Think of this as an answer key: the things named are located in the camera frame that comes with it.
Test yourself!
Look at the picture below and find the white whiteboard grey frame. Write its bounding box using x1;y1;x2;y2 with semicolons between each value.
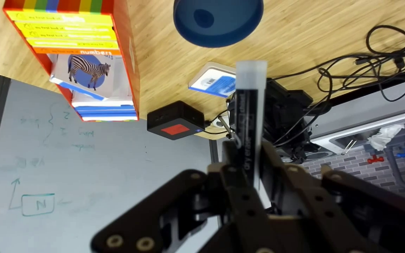
0;75;225;253

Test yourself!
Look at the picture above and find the black cable bundle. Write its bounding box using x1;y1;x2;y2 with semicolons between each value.
270;23;405;148

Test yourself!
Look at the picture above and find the black camera gear pile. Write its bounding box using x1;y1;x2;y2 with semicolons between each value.
225;76;318;164

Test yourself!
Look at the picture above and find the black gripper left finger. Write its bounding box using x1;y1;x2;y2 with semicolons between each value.
90;140;288;253

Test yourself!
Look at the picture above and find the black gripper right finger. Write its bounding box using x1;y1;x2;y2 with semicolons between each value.
257;140;405;253

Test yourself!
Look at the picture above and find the black marker white cap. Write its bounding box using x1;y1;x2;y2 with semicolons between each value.
232;60;273;211

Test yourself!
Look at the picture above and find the dark blue plastic cup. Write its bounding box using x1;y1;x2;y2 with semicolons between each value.
171;0;266;50

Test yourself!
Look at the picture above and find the blue white card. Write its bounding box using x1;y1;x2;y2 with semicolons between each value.
187;65;239;100

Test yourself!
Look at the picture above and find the orange rainbow card box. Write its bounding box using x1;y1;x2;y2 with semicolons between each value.
1;0;142;124

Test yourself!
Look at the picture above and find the white plastic tray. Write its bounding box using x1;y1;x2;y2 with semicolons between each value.
299;75;405;204

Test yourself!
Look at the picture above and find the small black box red label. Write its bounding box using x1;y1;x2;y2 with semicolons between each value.
146;100;207;142

